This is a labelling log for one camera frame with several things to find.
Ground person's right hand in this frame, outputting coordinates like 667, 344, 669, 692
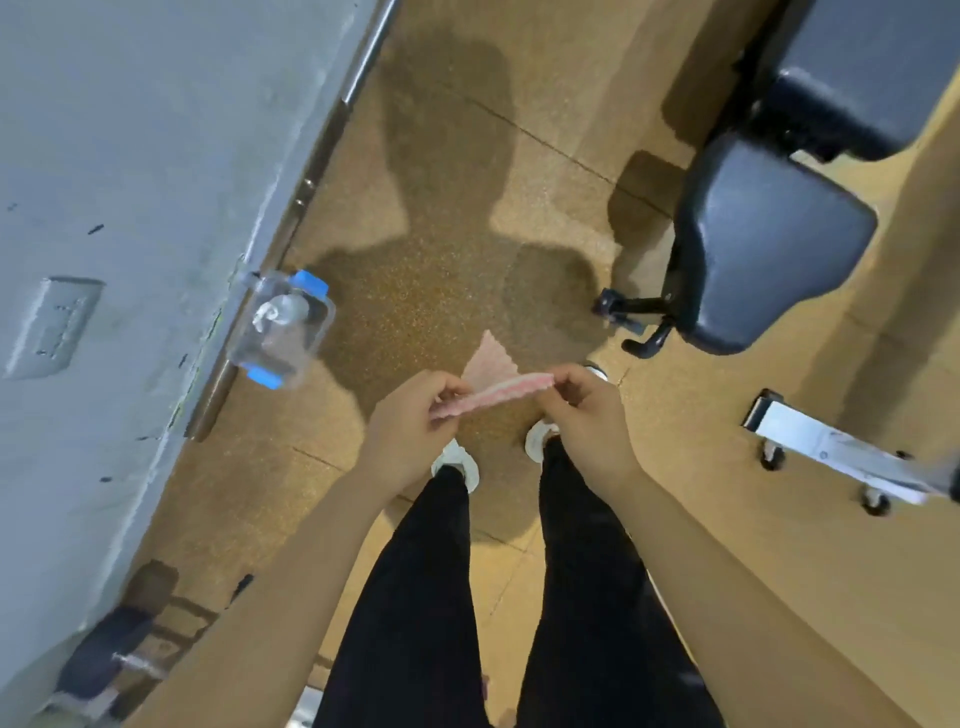
533, 363, 646, 505

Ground person's left hand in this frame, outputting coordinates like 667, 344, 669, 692
358, 368, 475, 501

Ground pink white striped cloth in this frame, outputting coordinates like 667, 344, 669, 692
428, 329, 558, 421

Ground white spray bottle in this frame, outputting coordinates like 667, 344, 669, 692
251, 292, 320, 361

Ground adjustable black weight bench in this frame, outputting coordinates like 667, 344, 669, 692
592, 0, 960, 360

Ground person's left forearm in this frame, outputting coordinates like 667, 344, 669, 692
127, 464, 410, 728

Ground person's right forearm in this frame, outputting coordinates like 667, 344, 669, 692
599, 468, 924, 728

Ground white right shoe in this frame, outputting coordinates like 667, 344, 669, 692
523, 363, 610, 465

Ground white shoe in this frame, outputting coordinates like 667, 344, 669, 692
523, 363, 610, 465
431, 438, 480, 495

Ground white left shoe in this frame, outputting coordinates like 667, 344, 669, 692
431, 438, 480, 495

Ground clear storage box blue clips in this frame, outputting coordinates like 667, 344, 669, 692
224, 268, 337, 391

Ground black trousers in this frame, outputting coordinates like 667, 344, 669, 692
311, 434, 725, 728

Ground fixed black plate barbell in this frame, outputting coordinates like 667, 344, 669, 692
56, 605, 163, 700

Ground long steel barbell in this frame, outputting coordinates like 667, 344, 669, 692
182, 0, 403, 442

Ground white barbell rack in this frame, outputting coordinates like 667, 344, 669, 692
41, 573, 256, 725

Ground flat black bench white frame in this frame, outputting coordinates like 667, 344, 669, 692
740, 388, 960, 519

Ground white wall outlet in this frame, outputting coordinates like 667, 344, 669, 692
5, 277, 105, 380

